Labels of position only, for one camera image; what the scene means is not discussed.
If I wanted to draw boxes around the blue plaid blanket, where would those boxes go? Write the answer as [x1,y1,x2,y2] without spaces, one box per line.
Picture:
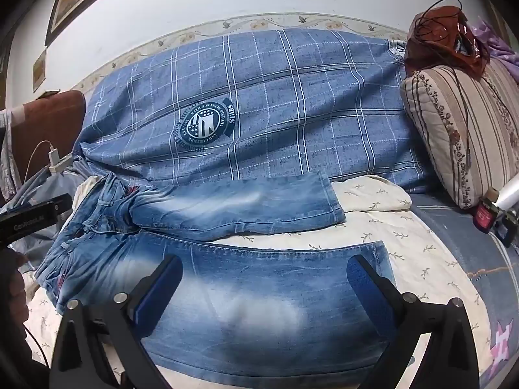
[73,28,434,193]

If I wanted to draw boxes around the blue denim pants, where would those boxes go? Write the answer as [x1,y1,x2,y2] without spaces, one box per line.
[34,170,400,387]

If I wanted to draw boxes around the purple cloth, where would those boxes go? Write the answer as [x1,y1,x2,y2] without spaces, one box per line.
[472,16,519,65]

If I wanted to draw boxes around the white charger cable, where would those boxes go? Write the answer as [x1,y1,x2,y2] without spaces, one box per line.
[22,140,53,183]

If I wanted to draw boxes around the small wall picture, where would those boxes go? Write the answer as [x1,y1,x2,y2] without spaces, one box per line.
[32,49,48,94]

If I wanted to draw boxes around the striped floral pillow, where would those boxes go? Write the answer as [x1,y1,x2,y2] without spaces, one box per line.
[399,59,519,210]

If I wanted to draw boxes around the small black device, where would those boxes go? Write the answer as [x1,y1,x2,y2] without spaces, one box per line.
[497,208,519,248]

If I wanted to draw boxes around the person's left hand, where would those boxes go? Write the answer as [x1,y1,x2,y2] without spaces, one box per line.
[0,247,31,333]

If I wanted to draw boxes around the blue patterned bed sheet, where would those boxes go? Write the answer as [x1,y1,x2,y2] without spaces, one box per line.
[409,192,519,389]

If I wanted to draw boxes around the white charger plug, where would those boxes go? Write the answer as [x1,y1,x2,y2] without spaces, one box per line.
[48,150,74,175]

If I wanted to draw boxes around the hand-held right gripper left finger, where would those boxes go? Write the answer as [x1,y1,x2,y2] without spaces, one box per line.
[49,254,184,389]

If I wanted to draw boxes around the grey striped cloth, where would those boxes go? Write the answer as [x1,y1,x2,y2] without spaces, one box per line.
[0,107,25,203]

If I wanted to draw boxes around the white tube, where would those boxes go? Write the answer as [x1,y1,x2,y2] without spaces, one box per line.
[497,174,519,211]

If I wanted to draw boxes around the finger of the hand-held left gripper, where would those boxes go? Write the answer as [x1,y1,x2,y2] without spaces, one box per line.
[38,194,74,217]

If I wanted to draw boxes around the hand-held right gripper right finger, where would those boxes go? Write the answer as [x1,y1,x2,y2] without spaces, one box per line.
[346,254,481,389]

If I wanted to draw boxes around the reddish brown bag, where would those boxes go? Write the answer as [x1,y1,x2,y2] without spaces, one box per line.
[403,4,493,76]

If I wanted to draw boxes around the brown headboard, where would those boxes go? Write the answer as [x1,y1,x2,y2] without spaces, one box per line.
[0,89,87,203]

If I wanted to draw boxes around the cream leaf-print sheet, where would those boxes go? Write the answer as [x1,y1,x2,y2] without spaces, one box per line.
[22,174,493,389]

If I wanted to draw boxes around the grey blue garment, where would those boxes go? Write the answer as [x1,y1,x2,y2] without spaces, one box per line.
[0,158,88,276]

